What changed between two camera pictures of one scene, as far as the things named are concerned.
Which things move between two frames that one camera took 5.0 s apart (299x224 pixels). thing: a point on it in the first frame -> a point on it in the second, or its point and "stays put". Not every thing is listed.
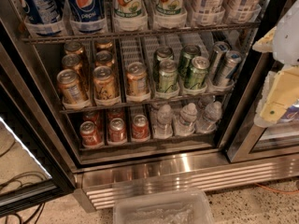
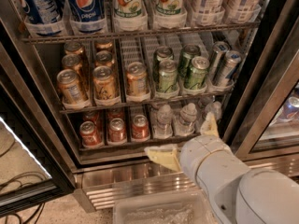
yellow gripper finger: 283,91 -> 209,125
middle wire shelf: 134,106 stays put
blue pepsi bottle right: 86,6 stays put
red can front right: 140,131 stays put
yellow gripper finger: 265,44 -> 164,155
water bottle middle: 185,125 stays put
